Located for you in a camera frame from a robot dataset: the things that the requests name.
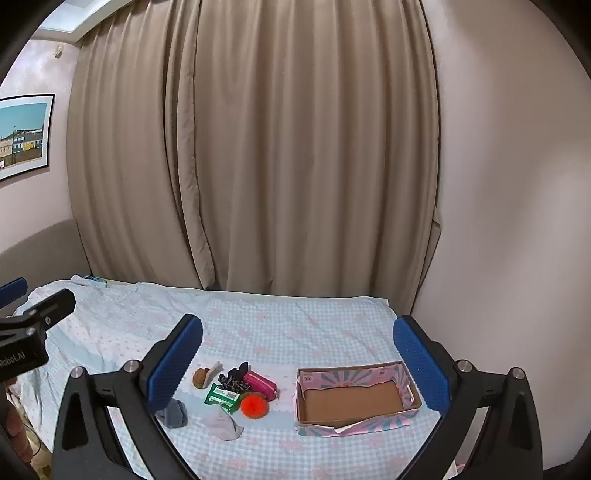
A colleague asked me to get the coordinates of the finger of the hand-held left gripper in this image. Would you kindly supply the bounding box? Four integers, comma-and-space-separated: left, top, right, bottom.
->
0, 277, 27, 308
0, 288, 77, 346

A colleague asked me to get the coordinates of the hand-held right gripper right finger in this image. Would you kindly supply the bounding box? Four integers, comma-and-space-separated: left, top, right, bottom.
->
392, 315, 544, 480

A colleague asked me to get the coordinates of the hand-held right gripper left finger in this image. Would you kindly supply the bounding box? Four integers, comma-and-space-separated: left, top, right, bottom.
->
52, 314, 204, 480

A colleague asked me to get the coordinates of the brown plush toy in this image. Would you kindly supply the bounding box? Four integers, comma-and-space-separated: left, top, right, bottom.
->
192, 361, 223, 390

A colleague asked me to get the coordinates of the grey sock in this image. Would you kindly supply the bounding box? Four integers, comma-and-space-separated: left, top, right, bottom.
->
154, 399, 188, 430

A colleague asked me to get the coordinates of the green wet wipes packet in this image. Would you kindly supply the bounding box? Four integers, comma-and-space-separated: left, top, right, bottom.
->
204, 383, 250, 413

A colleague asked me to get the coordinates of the bunch of black clips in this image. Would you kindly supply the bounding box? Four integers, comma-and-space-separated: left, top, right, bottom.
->
217, 374, 248, 394

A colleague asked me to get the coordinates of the white sock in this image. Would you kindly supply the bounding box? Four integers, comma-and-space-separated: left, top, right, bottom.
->
201, 410, 245, 442

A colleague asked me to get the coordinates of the pink patterned cardboard box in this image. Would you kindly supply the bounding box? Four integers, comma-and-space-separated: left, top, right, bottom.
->
294, 361, 423, 437

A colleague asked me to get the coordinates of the pink zip pouch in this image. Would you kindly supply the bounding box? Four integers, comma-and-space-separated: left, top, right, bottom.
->
243, 370, 278, 400

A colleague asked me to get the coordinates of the orange pompom ball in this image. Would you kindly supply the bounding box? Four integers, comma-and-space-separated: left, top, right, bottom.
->
240, 392, 269, 420

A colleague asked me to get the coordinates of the blue checked heart-print blanket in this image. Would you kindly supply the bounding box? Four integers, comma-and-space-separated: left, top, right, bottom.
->
9, 276, 459, 480

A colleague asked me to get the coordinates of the beige curtain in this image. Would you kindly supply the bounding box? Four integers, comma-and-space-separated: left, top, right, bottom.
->
67, 0, 443, 305

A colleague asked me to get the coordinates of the framed wall poster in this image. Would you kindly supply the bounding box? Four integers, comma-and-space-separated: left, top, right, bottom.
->
0, 94, 56, 184

